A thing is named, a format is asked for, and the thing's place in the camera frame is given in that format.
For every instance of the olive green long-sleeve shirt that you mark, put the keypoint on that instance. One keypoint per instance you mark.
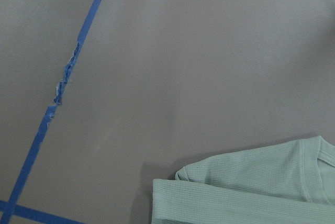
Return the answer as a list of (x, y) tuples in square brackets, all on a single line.
[(291, 182)]

